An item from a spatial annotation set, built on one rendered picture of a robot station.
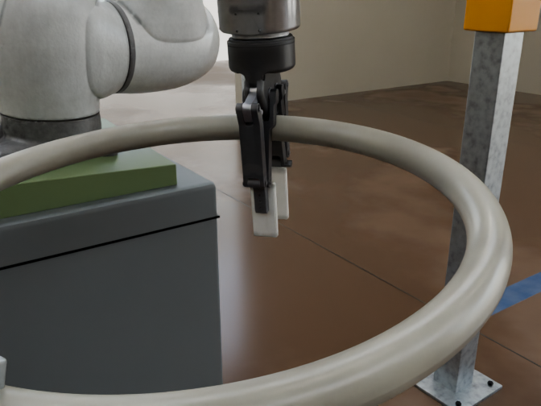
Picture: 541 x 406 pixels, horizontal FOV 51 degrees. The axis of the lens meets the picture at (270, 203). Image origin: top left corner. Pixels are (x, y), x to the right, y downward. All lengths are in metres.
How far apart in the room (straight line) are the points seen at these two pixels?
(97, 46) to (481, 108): 0.92
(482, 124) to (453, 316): 1.18
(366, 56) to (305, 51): 0.88
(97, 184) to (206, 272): 0.24
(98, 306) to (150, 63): 0.40
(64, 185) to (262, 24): 0.39
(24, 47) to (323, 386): 0.74
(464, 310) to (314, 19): 5.94
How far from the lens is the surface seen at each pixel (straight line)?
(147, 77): 1.01
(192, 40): 1.04
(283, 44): 0.63
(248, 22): 0.62
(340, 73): 6.52
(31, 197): 0.85
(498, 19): 1.43
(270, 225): 0.69
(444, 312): 0.32
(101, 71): 0.95
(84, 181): 0.86
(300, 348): 1.92
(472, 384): 1.85
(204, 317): 1.01
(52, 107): 0.93
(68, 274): 0.88
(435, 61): 7.63
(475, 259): 0.38
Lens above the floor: 1.09
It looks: 20 degrees down
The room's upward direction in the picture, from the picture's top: straight up
